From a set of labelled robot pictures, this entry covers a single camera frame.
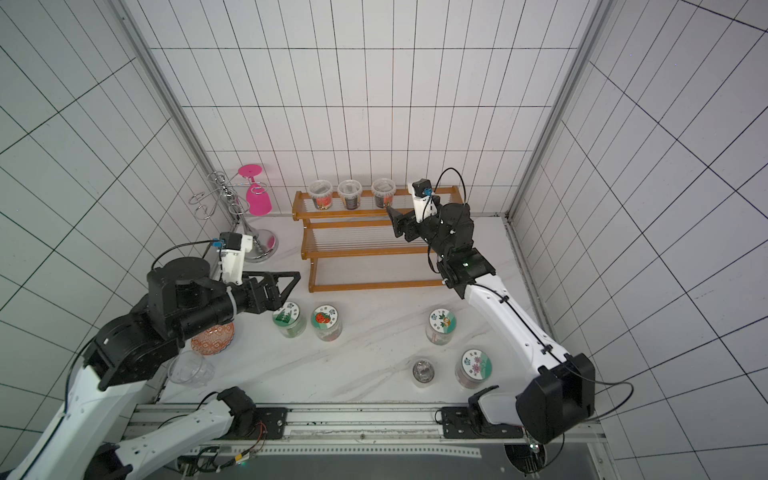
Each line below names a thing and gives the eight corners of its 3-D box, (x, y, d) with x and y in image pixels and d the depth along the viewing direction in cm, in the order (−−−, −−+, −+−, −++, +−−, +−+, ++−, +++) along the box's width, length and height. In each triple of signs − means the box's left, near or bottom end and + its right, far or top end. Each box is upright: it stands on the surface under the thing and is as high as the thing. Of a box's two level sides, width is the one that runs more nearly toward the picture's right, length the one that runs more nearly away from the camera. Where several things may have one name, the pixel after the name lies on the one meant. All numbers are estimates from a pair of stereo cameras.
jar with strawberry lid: (315, 341, 89) (308, 329, 82) (318, 317, 94) (313, 304, 87) (341, 341, 89) (337, 329, 82) (343, 317, 94) (339, 304, 87)
